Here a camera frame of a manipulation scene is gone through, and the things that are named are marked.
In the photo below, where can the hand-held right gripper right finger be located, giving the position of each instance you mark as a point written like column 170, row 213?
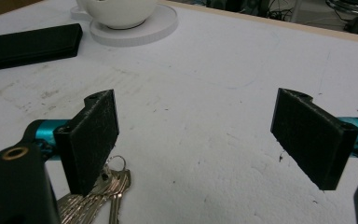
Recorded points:
column 313, row 140

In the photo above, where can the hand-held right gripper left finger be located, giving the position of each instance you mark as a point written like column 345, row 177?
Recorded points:
column 88, row 143

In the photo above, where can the bunch of silver keys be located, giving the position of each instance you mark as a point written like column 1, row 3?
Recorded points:
column 105, row 193

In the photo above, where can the black flat case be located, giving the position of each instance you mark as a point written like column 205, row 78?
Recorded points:
column 28, row 46

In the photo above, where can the white round coaster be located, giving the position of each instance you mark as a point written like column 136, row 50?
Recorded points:
column 136, row 28

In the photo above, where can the white ceramic cup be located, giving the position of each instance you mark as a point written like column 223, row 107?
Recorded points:
column 118, row 12

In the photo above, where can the chrome metal stand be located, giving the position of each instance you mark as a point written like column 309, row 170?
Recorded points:
column 354, row 7

